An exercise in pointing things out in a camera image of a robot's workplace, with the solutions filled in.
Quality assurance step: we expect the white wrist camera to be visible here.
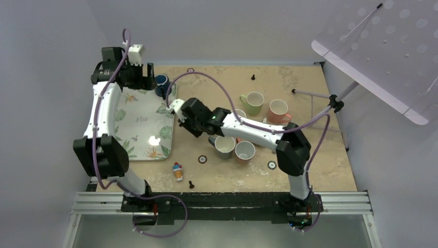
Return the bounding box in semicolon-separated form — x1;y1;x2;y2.
167;99;186;122
128;44;145;66

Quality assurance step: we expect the floral serving tray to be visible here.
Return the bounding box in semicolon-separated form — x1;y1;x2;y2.
114;88;174;161

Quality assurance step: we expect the light green mug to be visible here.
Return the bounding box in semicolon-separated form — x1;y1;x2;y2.
239;91;264;116

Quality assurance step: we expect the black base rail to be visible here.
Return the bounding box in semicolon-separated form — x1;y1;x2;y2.
121;192;323;227

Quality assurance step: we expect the ice cream cone toy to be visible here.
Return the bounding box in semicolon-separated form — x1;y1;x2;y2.
173;162;183;181

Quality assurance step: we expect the perforated white lamp panel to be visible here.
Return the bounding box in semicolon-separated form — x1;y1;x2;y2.
311;1;437;125

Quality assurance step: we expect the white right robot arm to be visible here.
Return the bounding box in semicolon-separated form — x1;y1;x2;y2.
167;98;311;210

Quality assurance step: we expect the grey-blue mug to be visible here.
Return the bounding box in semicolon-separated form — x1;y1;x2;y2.
208;136;236;160

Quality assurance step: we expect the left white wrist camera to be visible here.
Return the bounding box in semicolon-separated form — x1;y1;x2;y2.
128;44;145;66

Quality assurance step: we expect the striped ribbed mug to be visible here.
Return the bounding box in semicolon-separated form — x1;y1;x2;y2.
252;117;273;149

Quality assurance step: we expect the navy blue mug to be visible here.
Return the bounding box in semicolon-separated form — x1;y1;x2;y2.
154;74;170;100

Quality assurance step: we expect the light blue mug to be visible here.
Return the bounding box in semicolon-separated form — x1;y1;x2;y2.
235;109;247;118

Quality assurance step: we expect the pink mug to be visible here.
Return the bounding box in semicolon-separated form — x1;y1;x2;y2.
267;99;292;124

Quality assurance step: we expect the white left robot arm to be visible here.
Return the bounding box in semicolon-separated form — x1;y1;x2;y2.
73;44;157;211

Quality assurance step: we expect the orange mug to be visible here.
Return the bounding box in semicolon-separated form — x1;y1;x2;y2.
234;140;256;164

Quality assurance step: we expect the white tripod stand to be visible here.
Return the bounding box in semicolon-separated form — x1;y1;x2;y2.
291;84;360;152

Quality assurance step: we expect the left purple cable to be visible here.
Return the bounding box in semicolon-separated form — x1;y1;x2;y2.
92;28;189;239

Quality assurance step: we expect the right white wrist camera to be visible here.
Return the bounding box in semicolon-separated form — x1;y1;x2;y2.
167;99;186;122

